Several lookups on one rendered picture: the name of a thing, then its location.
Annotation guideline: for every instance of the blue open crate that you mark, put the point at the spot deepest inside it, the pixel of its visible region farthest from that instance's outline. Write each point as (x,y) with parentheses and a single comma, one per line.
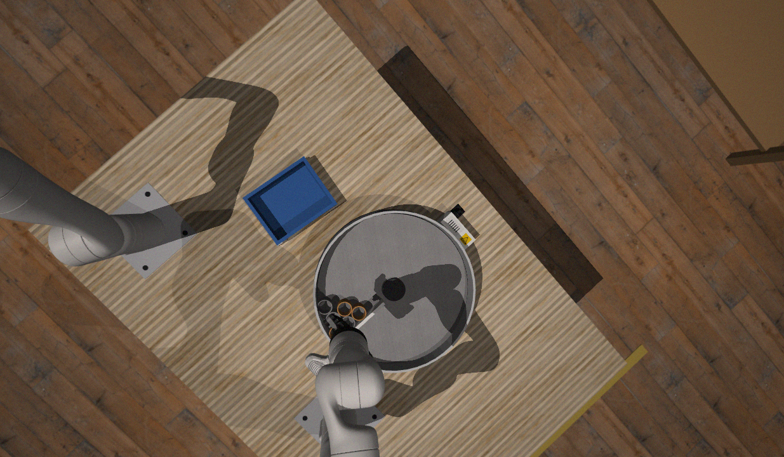
(290,200)

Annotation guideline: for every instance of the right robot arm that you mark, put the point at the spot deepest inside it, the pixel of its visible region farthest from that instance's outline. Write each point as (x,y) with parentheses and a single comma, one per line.
(345,383)

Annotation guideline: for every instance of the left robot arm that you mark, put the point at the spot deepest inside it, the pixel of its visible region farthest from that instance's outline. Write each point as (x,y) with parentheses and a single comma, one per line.
(81,232)

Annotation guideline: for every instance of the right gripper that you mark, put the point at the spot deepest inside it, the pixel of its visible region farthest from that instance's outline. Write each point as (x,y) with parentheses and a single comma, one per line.
(338,325)

